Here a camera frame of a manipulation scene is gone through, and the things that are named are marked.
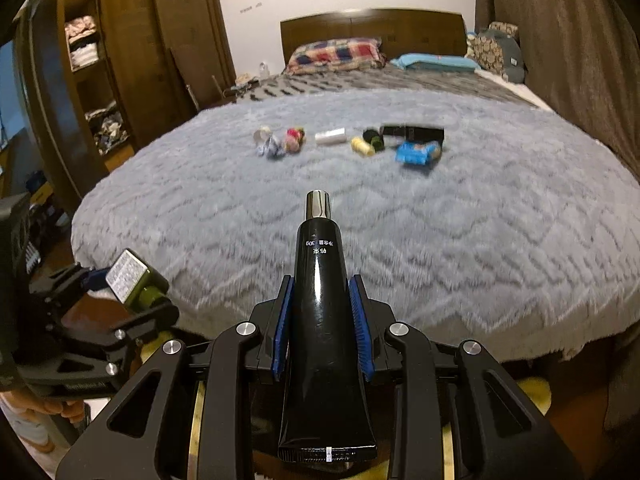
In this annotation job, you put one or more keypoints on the pink red small toy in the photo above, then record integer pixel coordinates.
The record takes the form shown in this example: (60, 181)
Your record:
(294, 140)

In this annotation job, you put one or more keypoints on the black box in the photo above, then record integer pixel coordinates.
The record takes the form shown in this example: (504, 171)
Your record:
(415, 133)

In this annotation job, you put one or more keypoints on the white plastic roll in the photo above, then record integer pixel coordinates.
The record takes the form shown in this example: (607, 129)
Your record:
(330, 137)

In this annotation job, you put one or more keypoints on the white bed sheet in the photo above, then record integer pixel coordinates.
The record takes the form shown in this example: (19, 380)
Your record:
(520, 91)

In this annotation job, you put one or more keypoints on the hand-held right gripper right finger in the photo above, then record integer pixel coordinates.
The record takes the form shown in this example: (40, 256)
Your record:
(361, 327)

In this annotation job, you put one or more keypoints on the pile of mixed clothes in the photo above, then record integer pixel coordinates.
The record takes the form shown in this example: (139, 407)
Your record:
(107, 130)

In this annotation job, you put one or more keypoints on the grey plush toy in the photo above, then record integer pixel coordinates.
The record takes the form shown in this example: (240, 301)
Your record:
(512, 60)

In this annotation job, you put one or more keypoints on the white folded clothes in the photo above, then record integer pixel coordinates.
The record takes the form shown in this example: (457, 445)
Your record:
(85, 56)

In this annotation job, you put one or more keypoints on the blue snack packet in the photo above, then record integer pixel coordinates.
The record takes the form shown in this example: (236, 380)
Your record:
(415, 154)

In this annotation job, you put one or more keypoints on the clear tape roll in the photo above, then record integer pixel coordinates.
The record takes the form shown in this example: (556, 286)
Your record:
(256, 135)

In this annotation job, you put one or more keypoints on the wooden headboard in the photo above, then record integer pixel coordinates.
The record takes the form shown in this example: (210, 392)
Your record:
(400, 30)

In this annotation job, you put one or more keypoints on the black striped grey blanket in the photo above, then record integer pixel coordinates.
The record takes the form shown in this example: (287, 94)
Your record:
(400, 85)

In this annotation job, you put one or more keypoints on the black squeeze tube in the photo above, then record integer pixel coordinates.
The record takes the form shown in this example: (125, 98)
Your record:
(320, 310)

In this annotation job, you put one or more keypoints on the blue white crumpled wrapper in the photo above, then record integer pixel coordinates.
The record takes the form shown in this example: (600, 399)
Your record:
(272, 149)

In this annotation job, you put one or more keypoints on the wooden nightstand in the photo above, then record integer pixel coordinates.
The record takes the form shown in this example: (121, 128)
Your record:
(240, 92)

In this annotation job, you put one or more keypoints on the person's left hand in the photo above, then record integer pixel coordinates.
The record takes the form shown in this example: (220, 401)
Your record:
(57, 410)

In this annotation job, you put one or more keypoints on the plaid pillow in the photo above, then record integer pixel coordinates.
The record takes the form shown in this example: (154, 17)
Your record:
(335, 55)

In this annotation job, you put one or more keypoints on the dark green thread spool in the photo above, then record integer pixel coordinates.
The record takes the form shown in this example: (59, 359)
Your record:
(372, 136)

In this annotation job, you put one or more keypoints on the grey fluffy blanket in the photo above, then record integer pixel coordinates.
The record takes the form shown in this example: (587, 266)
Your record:
(450, 240)

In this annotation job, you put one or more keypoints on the blue pillow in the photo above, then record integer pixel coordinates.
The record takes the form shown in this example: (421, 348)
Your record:
(435, 61)

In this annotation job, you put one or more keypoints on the patterned cushion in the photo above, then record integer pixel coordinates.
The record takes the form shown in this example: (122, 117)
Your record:
(487, 52)

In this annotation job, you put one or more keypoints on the brown curtain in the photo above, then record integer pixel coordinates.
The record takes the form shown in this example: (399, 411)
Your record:
(565, 35)

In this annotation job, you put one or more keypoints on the pink folded clothes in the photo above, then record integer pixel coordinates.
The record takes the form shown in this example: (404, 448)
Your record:
(80, 30)

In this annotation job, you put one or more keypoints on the wooden wardrobe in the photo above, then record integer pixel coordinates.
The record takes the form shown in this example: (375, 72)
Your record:
(135, 35)

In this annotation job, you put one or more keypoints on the green bottle with white label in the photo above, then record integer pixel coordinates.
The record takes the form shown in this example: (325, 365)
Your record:
(150, 285)

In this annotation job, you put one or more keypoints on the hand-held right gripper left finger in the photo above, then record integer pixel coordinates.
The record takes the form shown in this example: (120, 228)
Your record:
(280, 332)

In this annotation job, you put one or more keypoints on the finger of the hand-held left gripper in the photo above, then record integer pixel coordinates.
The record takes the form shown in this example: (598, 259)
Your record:
(99, 279)
(145, 321)

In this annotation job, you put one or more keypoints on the yellow thread spool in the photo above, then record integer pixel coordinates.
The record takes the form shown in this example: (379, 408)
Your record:
(362, 146)

